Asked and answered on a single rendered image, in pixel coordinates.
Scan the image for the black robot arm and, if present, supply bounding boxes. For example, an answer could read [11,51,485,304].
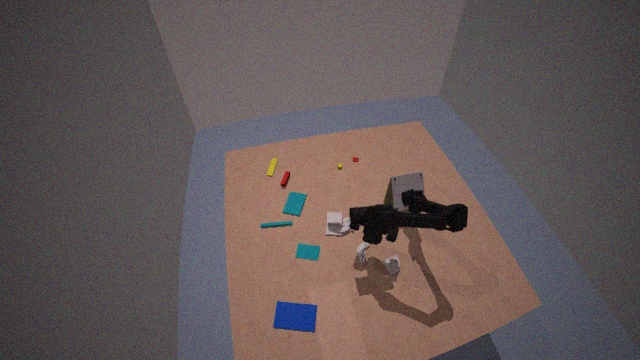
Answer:
[350,189,468,245]

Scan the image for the yellow flat bar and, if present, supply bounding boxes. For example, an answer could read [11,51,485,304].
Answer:
[267,158,277,176]

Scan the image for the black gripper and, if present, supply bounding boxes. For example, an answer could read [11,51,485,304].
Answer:
[350,223,399,242]

